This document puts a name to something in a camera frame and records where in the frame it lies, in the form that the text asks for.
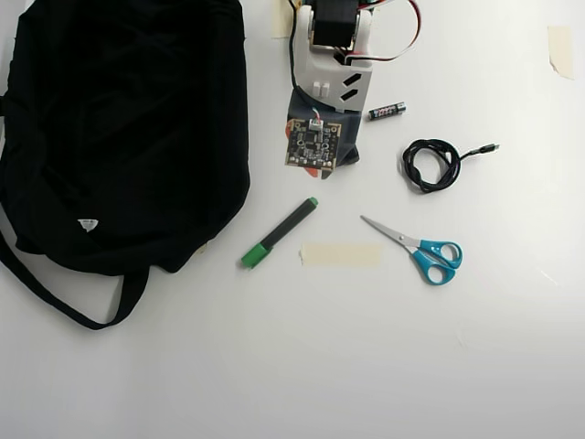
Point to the green and black marker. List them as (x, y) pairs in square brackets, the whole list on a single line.
[(281, 231)]

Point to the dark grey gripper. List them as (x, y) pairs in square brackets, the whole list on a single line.
[(348, 137)]

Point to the narrow beige masking tape strip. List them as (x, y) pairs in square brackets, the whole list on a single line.
[(279, 20)]

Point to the black AAA battery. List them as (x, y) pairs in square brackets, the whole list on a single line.
[(386, 111)]

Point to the black fabric bag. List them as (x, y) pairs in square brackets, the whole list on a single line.
[(123, 137)]

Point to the wide beige masking tape strip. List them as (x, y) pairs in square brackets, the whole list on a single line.
[(343, 255)]

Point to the bare camera circuit board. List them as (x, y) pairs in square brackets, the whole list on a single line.
[(313, 144)]

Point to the torn beige masking tape strip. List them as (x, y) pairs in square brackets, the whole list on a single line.
[(561, 50)]

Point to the grey white teal robot arm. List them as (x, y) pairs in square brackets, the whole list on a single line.
[(320, 68)]

